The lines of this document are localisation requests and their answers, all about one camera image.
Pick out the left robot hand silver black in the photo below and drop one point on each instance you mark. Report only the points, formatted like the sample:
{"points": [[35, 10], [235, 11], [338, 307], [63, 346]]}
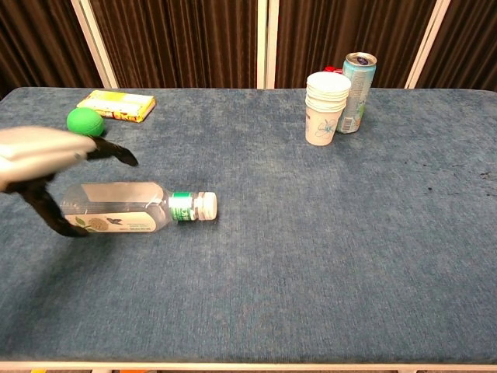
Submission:
{"points": [[42, 149]]}

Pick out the transparent plastic water bottle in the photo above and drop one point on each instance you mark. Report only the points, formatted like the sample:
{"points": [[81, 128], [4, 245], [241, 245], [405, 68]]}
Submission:
{"points": [[116, 206]]}

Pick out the white bottle cap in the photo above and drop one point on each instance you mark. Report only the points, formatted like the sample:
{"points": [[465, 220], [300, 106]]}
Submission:
{"points": [[210, 205]]}

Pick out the red small object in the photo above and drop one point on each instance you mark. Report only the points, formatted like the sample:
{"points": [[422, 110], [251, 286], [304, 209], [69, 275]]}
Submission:
{"points": [[333, 70]]}

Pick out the green ball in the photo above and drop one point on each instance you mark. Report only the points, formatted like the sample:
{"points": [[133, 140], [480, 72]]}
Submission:
{"points": [[84, 121]]}

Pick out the yellow snack package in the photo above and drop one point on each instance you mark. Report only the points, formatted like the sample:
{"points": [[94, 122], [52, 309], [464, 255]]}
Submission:
{"points": [[116, 105]]}

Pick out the brown curtain partition panel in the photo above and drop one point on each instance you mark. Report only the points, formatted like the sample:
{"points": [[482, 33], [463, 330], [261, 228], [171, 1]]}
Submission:
{"points": [[473, 39], [39, 39], [349, 31], [174, 39]]}

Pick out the blue table cloth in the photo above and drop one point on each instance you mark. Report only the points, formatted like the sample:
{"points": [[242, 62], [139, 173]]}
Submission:
{"points": [[272, 252]]}

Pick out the light blue beverage can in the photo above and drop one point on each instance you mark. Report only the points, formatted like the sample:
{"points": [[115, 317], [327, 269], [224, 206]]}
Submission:
{"points": [[359, 97]]}

